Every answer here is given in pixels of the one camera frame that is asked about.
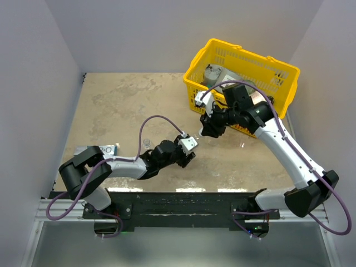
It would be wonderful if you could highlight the pink white tissue roll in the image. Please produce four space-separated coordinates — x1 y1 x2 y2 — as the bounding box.
249 91 266 105

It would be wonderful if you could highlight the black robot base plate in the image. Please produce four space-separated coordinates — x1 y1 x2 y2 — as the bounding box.
83 192 280 237

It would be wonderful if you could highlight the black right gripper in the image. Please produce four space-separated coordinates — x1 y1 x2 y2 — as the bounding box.
199 103 238 139

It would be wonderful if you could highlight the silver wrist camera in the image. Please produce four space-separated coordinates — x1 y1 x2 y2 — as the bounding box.
178 137 198 155
194 91 214 117

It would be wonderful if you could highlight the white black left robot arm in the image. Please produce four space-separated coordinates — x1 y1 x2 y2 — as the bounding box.
58 135 198 218

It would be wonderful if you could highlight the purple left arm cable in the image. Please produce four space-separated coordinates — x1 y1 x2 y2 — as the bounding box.
46 115 190 221

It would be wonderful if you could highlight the blue silver flat box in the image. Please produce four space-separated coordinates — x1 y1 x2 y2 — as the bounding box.
73 143 120 156

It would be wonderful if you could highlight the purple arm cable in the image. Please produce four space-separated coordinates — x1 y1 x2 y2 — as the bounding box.
200 81 352 236
46 115 190 221

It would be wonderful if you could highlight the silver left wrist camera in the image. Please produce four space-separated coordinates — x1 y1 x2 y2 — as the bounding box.
178 137 198 155

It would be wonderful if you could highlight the clear plastic bottle large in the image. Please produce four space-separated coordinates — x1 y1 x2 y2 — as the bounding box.
195 128 204 140

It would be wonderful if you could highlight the aluminium frame rail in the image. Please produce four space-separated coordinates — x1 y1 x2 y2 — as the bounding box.
22 192 340 266

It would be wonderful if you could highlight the grey wrapped tissue roll rear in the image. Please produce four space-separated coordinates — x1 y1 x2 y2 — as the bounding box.
204 64 224 87

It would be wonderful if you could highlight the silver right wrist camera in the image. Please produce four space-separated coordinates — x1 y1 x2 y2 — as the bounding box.
194 91 214 117

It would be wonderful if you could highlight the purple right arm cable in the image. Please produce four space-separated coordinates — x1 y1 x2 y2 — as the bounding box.
200 81 352 236

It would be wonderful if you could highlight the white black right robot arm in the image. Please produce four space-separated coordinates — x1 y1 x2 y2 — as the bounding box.
194 85 339 219

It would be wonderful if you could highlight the clear plastic bottle small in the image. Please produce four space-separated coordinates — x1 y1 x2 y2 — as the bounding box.
142 139 152 149

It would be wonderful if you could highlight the yellow plastic shopping basket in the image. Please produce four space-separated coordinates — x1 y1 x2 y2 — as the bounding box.
183 38 301 139

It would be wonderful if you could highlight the green netted melon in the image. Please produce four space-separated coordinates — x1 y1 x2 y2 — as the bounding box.
245 81 256 95

